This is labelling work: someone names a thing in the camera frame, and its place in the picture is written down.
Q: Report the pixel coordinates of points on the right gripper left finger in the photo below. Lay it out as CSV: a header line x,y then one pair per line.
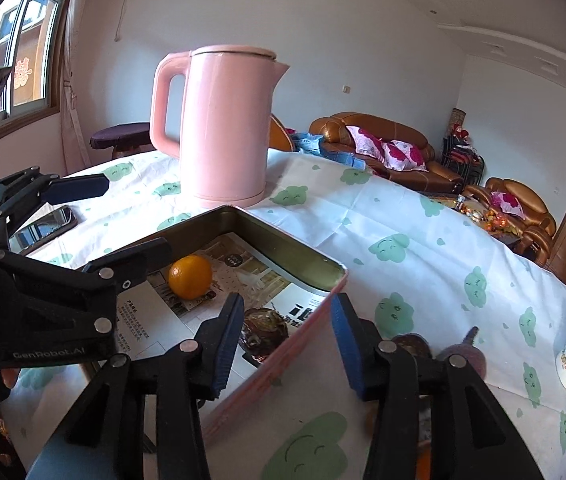
x,y
106,427

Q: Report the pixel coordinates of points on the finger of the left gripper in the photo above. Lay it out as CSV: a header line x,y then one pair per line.
x,y
128,264
26,191

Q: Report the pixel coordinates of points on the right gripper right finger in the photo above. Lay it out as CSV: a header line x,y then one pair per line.
x,y
472,436

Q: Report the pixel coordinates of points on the dark brown mangosteen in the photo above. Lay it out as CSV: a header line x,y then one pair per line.
x,y
414,344

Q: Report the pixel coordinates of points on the coffee table with fruits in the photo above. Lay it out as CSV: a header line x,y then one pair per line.
x,y
486,218

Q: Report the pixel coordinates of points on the black smartphone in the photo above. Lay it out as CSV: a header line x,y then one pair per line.
x,y
42,230

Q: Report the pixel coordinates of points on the printed paper sheet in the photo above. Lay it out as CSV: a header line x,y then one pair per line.
x,y
151,318

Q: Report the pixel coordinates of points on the pink metal tin box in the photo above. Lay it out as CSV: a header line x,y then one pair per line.
x,y
247,382

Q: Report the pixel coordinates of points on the small orange kumquat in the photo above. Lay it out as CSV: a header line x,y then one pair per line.
x,y
190,277

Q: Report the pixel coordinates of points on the purple cushioned stool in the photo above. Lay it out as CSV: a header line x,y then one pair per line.
x,y
122,140

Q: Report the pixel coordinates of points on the brown leather armchair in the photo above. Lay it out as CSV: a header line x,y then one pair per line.
x,y
539,226

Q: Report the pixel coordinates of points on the pink floral armchair pillow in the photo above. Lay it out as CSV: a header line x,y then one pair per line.
x,y
507,203

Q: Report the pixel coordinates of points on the blue clothing pile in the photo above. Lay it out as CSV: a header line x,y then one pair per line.
x,y
314,144

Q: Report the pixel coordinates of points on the long brown leather sofa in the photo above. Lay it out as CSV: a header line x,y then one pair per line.
x,y
435,179

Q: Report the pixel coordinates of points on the stacked dark chairs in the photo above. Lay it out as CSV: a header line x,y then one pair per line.
x,y
458,152

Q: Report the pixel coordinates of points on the window with wooden frame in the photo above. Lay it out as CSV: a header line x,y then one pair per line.
x,y
31,37

